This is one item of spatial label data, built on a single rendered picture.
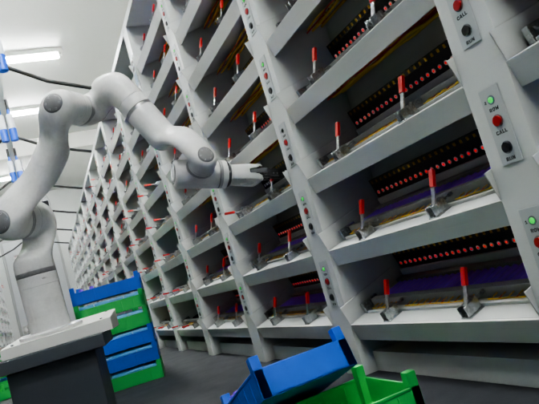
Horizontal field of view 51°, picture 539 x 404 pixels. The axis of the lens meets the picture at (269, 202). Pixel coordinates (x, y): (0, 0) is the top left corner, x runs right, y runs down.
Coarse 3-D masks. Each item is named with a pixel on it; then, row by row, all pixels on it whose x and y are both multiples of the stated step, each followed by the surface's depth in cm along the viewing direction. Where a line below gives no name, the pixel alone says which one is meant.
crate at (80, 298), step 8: (136, 272) 251; (128, 280) 250; (136, 280) 250; (72, 288) 245; (96, 288) 247; (104, 288) 247; (112, 288) 248; (120, 288) 248; (128, 288) 249; (136, 288) 250; (72, 296) 244; (80, 296) 245; (88, 296) 246; (96, 296) 246; (104, 296) 247; (112, 296) 253; (72, 304) 244; (80, 304) 244
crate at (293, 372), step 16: (336, 336) 109; (304, 352) 106; (320, 352) 107; (336, 352) 108; (256, 368) 102; (272, 368) 103; (288, 368) 104; (304, 368) 104; (320, 368) 105; (336, 368) 106; (256, 384) 102; (272, 384) 101; (288, 384) 102; (304, 384) 103; (320, 384) 112; (224, 400) 125; (240, 400) 113; (256, 400) 103; (272, 400) 104; (288, 400) 114
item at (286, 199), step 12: (288, 180) 155; (288, 192) 158; (240, 204) 213; (264, 204) 175; (276, 204) 168; (288, 204) 162; (228, 216) 211; (252, 216) 188; (264, 216) 180; (240, 228) 202
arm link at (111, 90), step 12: (96, 84) 167; (108, 84) 165; (120, 84) 165; (132, 84) 167; (96, 96) 169; (108, 96) 166; (120, 96) 165; (132, 96) 164; (144, 96) 167; (96, 108) 175; (108, 108) 171; (120, 108) 166; (96, 120) 178
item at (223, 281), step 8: (224, 256) 276; (216, 264) 278; (224, 264) 234; (208, 272) 258; (216, 272) 272; (224, 272) 234; (232, 272) 217; (192, 280) 272; (200, 280) 273; (208, 280) 257; (216, 280) 255; (224, 280) 232; (232, 280) 220; (200, 288) 267; (208, 288) 253; (216, 288) 243; (224, 288) 234; (232, 288) 225
